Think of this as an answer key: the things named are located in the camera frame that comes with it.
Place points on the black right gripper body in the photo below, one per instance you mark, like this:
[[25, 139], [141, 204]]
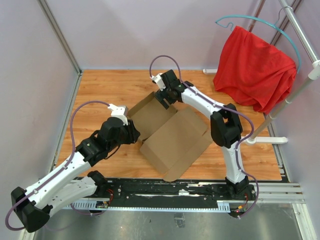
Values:
[[161, 95]]

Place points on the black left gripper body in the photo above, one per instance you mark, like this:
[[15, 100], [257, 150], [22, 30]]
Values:
[[127, 136]]

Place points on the brown cardboard box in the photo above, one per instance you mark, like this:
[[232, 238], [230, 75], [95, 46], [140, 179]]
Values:
[[171, 140]]

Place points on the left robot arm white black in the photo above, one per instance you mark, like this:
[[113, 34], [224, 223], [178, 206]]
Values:
[[35, 204]]

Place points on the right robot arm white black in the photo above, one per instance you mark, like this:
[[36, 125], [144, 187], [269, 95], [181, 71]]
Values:
[[225, 124]]

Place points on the red cloth on hanger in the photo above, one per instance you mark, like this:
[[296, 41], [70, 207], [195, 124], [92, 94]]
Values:
[[253, 72]]

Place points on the white garment rack base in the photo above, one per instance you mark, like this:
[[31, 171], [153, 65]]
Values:
[[266, 140]]

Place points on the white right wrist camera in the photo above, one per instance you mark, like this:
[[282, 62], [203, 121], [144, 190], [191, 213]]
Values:
[[157, 80]]

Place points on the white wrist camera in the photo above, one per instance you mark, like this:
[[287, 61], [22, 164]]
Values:
[[157, 80], [119, 112]]

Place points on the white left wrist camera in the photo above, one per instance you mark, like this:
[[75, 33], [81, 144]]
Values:
[[119, 112]]

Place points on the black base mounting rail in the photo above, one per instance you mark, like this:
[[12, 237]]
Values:
[[188, 188]]

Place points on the grey slotted cable duct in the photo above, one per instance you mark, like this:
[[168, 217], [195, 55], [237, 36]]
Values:
[[162, 204]]

